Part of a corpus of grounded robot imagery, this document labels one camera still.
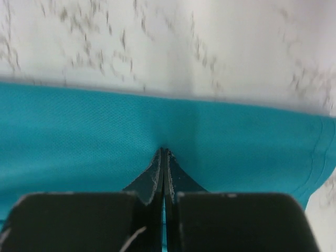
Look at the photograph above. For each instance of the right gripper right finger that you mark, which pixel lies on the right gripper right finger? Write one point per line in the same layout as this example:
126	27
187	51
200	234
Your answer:
198	220

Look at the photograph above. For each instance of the teal t shirt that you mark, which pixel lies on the teal t shirt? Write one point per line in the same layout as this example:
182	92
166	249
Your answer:
68	140

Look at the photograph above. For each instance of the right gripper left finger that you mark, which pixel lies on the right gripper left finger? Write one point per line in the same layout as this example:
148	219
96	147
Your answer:
128	220

